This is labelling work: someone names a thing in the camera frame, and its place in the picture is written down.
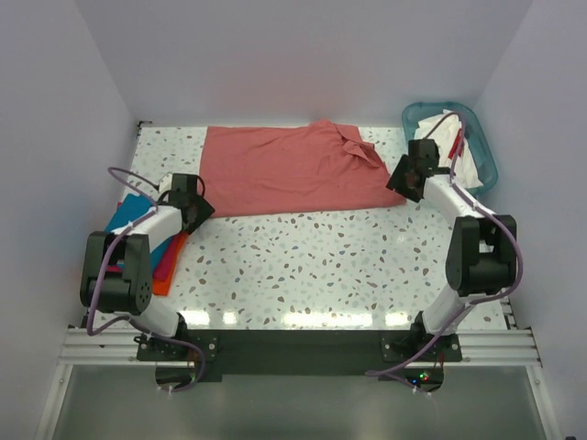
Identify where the salmon pink t shirt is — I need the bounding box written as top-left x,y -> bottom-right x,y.
199,119 -> 405,217

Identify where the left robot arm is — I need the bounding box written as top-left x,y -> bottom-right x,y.
80,173 -> 215,359

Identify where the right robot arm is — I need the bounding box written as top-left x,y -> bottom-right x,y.
387,139 -> 523,360

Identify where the folded teal t shirt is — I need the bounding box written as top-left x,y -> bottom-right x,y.
105,194 -> 182,272

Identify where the white t shirt in bin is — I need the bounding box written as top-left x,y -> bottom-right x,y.
414,109 -> 482,190

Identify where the teal plastic bin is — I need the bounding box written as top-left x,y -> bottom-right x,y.
402,102 -> 498,196

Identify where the folded orange t shirt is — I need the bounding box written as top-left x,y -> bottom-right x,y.
153,232 -> 189,297

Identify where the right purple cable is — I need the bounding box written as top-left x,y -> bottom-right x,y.
366,112 -> 526,385

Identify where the purple cable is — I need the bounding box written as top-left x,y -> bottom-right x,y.
366,112 -> 526,385
84,167 -> 205,395

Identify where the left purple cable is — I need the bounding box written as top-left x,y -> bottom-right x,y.
84,167 -> 205,395

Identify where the aluminium rail frame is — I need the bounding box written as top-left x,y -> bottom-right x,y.
58,298 -> 558,438

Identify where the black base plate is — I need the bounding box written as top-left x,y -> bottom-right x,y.
136,328 -> 462,395

